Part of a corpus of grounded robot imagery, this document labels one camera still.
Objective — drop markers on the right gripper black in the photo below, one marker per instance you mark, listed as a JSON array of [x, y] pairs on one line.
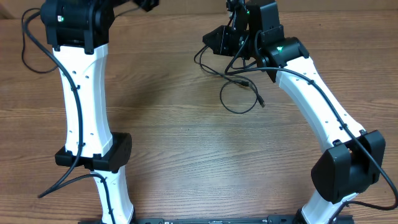
[[222, 33]]

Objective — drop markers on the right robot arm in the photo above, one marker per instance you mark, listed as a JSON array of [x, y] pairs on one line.
[[351, 157]]

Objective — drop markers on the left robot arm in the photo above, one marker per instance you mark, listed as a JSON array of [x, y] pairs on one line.
[[78, 32]]

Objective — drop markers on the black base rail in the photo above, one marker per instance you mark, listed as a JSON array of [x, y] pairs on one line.
[[271, 219]]

